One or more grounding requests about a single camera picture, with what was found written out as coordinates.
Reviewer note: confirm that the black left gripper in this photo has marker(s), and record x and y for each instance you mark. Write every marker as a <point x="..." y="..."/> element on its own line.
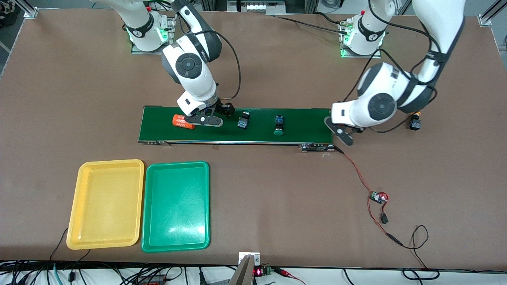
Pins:
<point x="357" y="130"/>

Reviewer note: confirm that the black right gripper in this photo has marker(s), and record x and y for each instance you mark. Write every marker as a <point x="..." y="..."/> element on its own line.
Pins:
<point x="224" y="108"/>

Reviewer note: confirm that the green push button switch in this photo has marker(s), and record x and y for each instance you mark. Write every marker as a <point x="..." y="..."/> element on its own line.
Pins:
<point x="279" y="126"/>
<point x="243" y="122"/>

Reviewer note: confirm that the orange cylinder with white print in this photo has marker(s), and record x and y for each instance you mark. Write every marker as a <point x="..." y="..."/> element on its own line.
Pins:
<point x="182" y="122"/>

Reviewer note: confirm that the yellow push button switch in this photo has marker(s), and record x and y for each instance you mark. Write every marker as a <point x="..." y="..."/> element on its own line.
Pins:
<point x="414" y="124"/>

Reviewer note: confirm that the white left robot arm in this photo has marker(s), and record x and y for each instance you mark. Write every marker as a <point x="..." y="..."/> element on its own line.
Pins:
<point x="380" y="105"/>

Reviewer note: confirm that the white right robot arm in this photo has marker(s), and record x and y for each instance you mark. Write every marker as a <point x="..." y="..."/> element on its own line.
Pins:
<point x="190" y="65"/>

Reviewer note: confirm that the green conveyor belt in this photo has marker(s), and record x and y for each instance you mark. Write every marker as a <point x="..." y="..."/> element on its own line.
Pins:
<point x="305" y="122"/>

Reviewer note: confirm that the small green circuit board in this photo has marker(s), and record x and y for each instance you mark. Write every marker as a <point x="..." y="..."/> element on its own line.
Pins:
<point x="378" y="197"/>

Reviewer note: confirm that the grey metal equipment box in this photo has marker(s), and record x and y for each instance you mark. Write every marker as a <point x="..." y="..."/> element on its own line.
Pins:
<point x="257" y="6"/>

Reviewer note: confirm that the green plastic tray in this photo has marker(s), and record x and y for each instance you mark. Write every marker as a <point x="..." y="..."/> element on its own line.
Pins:
<point x="176" y="206"/>

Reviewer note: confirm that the yellow plastic tray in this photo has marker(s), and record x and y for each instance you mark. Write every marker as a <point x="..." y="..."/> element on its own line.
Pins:
<point x="105" y="204"/>

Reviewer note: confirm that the red clip lead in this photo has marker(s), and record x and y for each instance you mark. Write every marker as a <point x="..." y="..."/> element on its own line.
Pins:
<point x="289" y="274"/>

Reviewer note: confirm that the red digit display module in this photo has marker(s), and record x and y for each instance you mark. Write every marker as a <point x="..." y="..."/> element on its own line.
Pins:
<point x="258" y="272"/>

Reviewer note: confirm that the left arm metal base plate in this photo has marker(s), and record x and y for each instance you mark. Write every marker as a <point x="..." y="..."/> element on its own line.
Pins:
<point x="374" y="55"/>

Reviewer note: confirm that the grey metal camera bracket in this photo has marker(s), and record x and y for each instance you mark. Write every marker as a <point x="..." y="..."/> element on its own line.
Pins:
<point x="245" y="273"/>

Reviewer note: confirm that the aluminium frame profile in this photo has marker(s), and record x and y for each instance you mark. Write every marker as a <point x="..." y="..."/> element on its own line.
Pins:
<point x="29" y="11"/>
<point x="485" y="19"/>

